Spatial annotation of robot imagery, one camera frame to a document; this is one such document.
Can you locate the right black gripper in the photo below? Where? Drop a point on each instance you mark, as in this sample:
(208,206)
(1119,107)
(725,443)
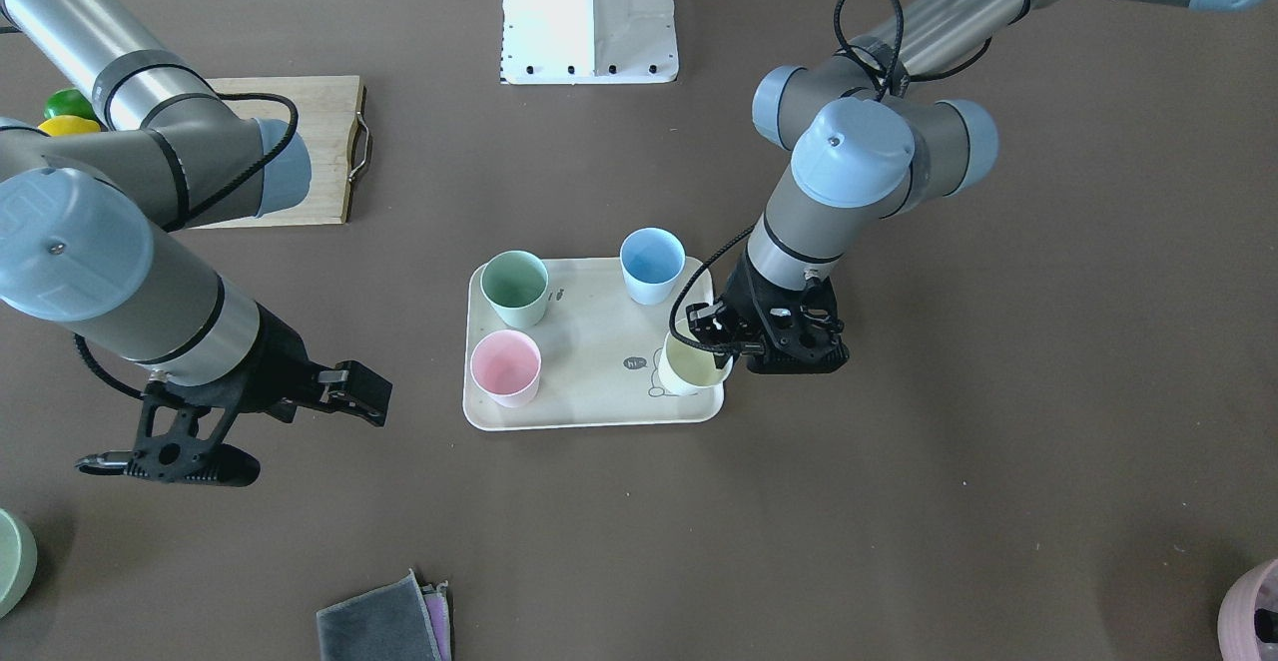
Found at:
(283,369)

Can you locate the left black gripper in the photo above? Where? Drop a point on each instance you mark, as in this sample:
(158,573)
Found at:
(738,298)

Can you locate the cream plastic cup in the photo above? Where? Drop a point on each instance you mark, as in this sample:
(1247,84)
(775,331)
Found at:
(683,370)

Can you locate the blue plastic cup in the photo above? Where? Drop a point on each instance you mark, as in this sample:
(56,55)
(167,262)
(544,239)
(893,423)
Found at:
(652,259)

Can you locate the pink plastic cup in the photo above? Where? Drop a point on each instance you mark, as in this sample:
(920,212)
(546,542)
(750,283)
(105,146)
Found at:
(506,365)

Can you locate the green plastic cup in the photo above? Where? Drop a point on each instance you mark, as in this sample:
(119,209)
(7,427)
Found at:
(516,285)

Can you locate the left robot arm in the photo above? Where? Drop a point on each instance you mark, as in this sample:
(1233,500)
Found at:
(860,152)

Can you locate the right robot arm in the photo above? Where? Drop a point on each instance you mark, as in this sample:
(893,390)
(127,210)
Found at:
(89,223)

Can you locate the cream rabbit tray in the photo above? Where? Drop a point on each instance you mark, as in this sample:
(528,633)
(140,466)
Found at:
(600,360)

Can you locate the grey folded cloth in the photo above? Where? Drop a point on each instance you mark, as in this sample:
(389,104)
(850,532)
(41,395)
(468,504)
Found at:
(405,620)

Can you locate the wooden cutting board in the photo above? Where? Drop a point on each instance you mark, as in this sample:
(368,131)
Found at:
(332,126)

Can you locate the green bowl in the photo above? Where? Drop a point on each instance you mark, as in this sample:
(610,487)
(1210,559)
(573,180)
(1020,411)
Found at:
(19,557)

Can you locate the green lime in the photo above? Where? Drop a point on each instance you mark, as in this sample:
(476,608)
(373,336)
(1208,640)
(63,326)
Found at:
(69,102)

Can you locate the pink bowl with ice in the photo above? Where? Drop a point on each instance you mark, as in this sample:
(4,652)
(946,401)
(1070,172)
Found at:
(1246,619)

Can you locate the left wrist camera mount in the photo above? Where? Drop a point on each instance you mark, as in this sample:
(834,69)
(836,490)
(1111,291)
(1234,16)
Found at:
(817,334)

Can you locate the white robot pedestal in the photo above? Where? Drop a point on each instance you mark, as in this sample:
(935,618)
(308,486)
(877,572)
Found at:
(588,42)

